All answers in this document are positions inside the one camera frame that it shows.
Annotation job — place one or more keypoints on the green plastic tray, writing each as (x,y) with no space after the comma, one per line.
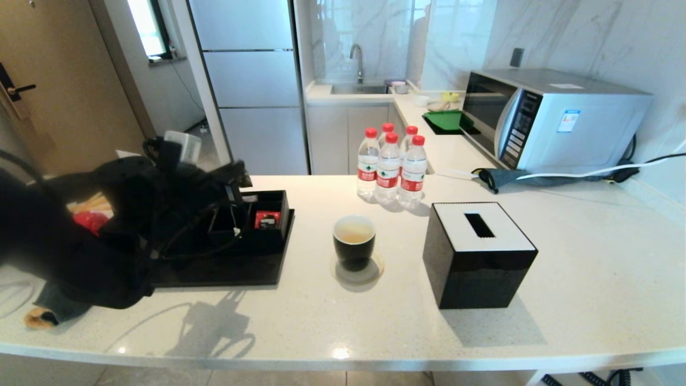
(447,119)

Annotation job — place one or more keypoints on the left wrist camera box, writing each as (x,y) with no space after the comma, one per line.
(185,146)

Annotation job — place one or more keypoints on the yellow kitchen item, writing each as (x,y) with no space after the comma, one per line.
(450,96)

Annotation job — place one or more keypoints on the grey cloth tan end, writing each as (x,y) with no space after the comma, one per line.
(59,311)

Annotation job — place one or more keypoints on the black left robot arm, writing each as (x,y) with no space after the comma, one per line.
(64,252)

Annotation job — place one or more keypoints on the silver microwave oven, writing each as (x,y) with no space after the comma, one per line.
(584,128)

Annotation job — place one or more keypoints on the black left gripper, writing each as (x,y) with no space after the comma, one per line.
(206,193)

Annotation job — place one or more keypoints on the round white coaster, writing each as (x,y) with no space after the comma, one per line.
(375,273)

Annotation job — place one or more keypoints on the white kitchen cabinets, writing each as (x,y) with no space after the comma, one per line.
(343,134)

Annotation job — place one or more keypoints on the black tissue box white lid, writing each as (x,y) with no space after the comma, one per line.
(477,268)

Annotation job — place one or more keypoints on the dark wall socket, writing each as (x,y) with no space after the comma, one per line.
(517,57)

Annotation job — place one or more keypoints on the red snack bag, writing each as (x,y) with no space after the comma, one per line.
(267,219)

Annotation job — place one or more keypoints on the steel kitchen sink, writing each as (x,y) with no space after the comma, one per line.
(359,89)

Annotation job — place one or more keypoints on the black organizer box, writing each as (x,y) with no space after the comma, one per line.
(268,240)

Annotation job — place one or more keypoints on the orange toy fry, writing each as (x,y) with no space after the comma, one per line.
(92,203)

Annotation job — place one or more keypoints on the chrome kitchen faucet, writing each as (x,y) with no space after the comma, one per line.
(359,59)

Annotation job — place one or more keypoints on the small white cup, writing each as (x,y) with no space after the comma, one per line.
(422,100)

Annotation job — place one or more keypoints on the black serving tray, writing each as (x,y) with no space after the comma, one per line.
(257,273)

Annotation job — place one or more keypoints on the white refrigerator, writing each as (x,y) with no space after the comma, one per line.
(252,80)

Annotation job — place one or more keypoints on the water bottle red cap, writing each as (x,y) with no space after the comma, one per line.
(388,127)
(413,177)
(367,171)
(388,171)
(411,131)

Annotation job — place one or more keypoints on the black mug white inside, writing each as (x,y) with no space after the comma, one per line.
(353,252)

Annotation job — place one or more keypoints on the brown wooden door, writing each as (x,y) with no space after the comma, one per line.
(69,80)

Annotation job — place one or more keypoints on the red toy apple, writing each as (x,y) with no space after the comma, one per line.
(91,221)

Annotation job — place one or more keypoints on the window with dark frame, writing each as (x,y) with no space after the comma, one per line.
(147,27)

